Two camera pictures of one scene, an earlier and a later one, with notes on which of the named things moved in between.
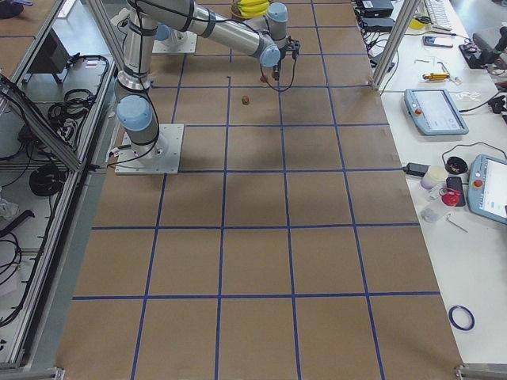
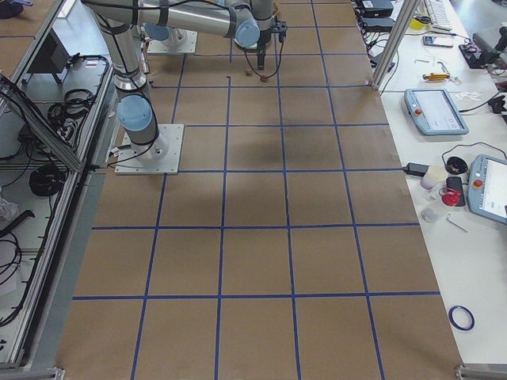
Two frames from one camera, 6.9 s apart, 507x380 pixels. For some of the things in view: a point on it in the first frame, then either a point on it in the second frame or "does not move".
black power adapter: (417, 169) does not move
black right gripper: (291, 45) -> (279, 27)
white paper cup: (435, 176) does not move
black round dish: (456, 165) does not move
